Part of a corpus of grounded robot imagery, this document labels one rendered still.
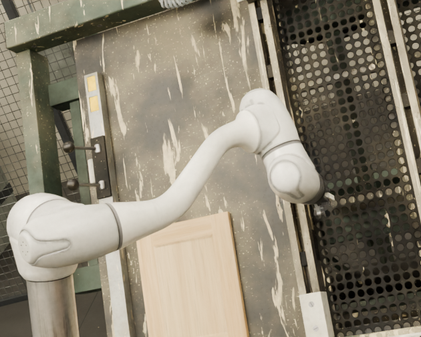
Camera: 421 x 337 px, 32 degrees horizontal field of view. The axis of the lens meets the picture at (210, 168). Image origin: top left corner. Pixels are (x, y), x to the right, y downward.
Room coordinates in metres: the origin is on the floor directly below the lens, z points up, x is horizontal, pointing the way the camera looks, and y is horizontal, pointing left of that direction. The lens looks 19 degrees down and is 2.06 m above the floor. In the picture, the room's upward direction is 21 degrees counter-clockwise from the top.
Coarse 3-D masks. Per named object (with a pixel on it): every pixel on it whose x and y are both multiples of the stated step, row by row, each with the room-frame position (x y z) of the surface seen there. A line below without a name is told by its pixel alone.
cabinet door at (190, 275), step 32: (192, 224) 2.07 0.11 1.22; (224, 224) 2.03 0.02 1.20; (160, 256) 2.08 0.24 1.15; (192, 256) 2.03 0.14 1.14; (224, 256) 1.98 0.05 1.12; (160, 288) 2.03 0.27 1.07; (192, 288) 1.99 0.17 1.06; (224, 288) 1.94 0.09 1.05; (160, 320) 1.99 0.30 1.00; (192, 320) 1.95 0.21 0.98; (224, 320) 1.90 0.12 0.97
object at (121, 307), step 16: (96, 80) 2.42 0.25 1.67; (96, 112) 2.37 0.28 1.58; (96, 128) 2.34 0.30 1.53; (112, 160) 2.30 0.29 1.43; (112, 176) 2.26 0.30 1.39; (112, 192) 2.23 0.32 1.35; (112, 256) 2.13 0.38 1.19; (112, 272) 2.10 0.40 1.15; (112, 288) 2.08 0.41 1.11; (128, 288) 2.09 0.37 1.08; (112, 304) 2.06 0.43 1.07; (128, 304) 2.05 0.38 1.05; (128, 320) 2.02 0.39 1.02; (128, 336) 1.99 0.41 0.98
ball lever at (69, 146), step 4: (64, 144) 2.24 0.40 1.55; (68, 144) 2.23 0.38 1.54; (72, 144) 2.24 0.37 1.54; (96, 144) 2.30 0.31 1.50; (64, 148) 2.23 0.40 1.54; (68, 148) 2.23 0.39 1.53; (72, 148) 2.23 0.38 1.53; (76, 148) 2.26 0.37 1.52; (80, 148) 2.26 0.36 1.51; (84, 148) 2.27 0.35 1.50; (88, 148) 2.28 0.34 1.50; (92, 148) 2.28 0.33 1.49; (96, 148) 2.29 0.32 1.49; (100, 148) 2.29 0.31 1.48; (68, 152) 2.23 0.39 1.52; (96, 152) 2.29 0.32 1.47
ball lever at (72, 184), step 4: (72, 180) 2.18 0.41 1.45; (76, 180) 2.18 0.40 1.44; (68, 184) 2.17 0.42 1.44; (72, 184) 2.17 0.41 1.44; (76, 184) 2.17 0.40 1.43; (80, 184) 2.19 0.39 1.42; (84, 184) 2.20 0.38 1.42; (88, 184) 2.21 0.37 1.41; (92, 184) 2.22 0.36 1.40; (96, 184) 2.22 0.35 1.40; (100, 184) 2.23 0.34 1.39; (104, 184) 2.23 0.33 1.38; (68, 188) 2.17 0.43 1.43; (72, 188) 2.17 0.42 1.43; (76, 188) 2.17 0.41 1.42; (100, 188) 2.22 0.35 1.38; (104, 188) 2.23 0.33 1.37
